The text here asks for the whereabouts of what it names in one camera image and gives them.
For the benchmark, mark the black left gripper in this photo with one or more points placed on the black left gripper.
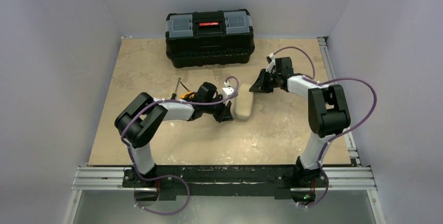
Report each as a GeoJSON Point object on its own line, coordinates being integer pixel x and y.
{"type": "Point", "coordinates": [223, 111]}

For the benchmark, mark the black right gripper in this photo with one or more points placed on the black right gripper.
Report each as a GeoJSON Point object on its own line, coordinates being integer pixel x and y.
{"type": "Point", "coordinates": [266, 81]}

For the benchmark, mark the black plastic toolbox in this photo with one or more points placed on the black plastic toolbox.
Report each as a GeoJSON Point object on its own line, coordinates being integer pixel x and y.
{"type": "Point", "coordinates": [209, 38]}

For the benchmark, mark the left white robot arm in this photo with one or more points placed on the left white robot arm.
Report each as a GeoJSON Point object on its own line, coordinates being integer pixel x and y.
{"type": "Point", "coordinates": [138, 123]}

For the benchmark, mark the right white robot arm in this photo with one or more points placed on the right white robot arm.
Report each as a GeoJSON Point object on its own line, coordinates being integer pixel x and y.
{"type": "Point", "coordinates": [328, 113]}

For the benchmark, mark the yellow tape measure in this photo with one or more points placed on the yellow tape measure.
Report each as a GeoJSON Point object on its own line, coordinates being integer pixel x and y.
{"type": "Point", "coordinates": [188, 96]}

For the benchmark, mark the yellow black screwdriver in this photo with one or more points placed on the yellow black screwdriver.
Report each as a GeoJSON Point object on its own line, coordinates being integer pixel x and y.
{"type": "Point", "coordinates": [174, 94]}

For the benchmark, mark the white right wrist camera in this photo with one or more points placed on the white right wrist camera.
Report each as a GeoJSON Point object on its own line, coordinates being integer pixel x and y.
{"type": "Point", "coordinates": [271, 63]}

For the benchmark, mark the aluminium frame rail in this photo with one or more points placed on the aluminium frame rail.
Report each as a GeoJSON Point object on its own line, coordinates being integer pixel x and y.
{"type": "Point", "coordinates": [340, 178]}

